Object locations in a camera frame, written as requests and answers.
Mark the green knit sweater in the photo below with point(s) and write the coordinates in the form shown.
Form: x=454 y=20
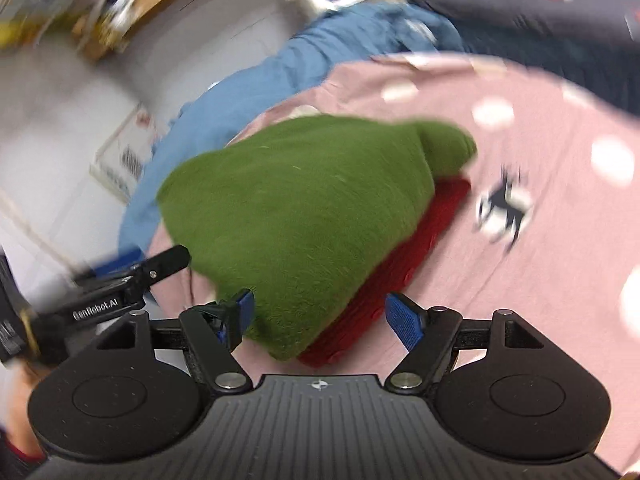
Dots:
x=300 y=210

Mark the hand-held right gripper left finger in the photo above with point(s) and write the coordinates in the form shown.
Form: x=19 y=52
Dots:
x=244 y=310

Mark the dark grey bed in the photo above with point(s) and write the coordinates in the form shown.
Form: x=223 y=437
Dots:
x=525 y=25

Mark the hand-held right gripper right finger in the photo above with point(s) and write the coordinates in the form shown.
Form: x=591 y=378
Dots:
x=405 y=320

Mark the blue crumpled cloth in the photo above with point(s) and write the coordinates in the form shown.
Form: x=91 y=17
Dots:
x=240 y=95

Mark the white paper sheet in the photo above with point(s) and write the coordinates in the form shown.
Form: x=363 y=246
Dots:
x=125 y=160

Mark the pink polka dot blanket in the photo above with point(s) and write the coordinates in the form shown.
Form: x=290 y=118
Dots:
x=550 y=260

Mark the person's left forearm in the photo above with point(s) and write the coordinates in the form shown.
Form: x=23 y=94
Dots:
x=27 y=410

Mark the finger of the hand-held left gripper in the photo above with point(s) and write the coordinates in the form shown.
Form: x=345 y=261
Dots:
x=115 y=264
x=165 y=262

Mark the red knit cardigan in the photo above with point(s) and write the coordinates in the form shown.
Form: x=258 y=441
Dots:
x=400 y=270

